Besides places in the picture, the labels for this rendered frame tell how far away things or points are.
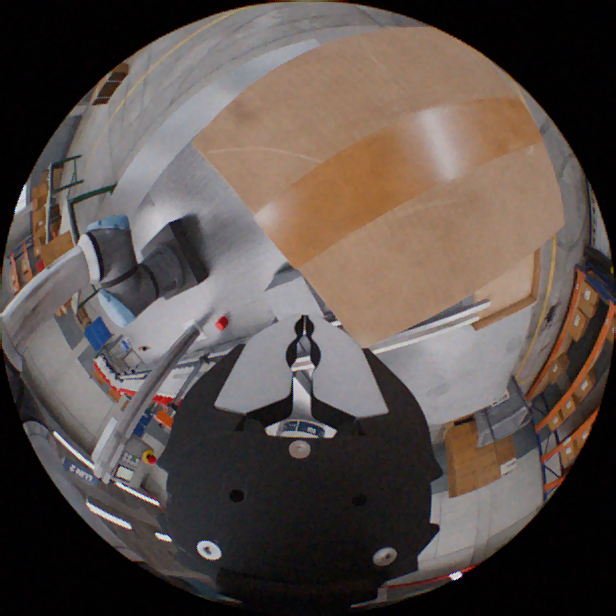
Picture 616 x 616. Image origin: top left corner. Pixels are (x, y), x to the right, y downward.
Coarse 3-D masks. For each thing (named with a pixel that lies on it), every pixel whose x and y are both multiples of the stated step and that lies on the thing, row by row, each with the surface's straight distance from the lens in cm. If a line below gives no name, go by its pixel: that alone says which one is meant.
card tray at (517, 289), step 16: (528, 256) 71; (512, 272) 66; (528, 272) 73; (496, 288) 64; (512, 288) 69; (528, 288) 77; (496, 304) 67; (512, 304) 73; (528, 304) 76; (480, 320) 66; (496, 320) 67
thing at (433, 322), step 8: (472, 304) 44; (480, 304) 44; (488, 304) 45; (456, 312) 42; (464, 312) 42; (472, 312) 43; (432, 320) 40; (440, 320) 40; (448, 320) 41; (408, 328) 40; (416, 328) 39; (424, 328) 40; (392, 336) 39; (400, 336) 40; (296, 360) 45; (304, 360) 45; (176, 376) 90; (184, 376) 83; (200, 376) 74
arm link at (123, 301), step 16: (128, 272) 49; (144, 272) 54; (112, 288) 50; (128, 288) 50; (144, 288) 52; (112, 304) 49; (128, 304) 50; (144, 304) 54; (112, 320) 58; (128, 320) 52
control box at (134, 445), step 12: (108, 432) 71; (132, 432) 77; (132, 444) 68; (144, 444) 72; (96, 456) 73; (120, 456) 67; (144, 456) 75; (132, 468) 73; (144, 468) 78; (120, 480) 72; (132, 480) 76
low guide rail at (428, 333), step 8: (456, 320) 51; (464, 320) 51; (472, 320) 52; (432, 328) 50; (440, 328) 49; (448, 328) 49; (408, 336) 49; (416, 336) 48; (424, 336) 48; (432, 336) 49; (376, 344) 49; (384, 344) 48; (392, 344) 48; (400, 344) 48; (376, 352) 48; (296, 368) 55; (304, 368) 54
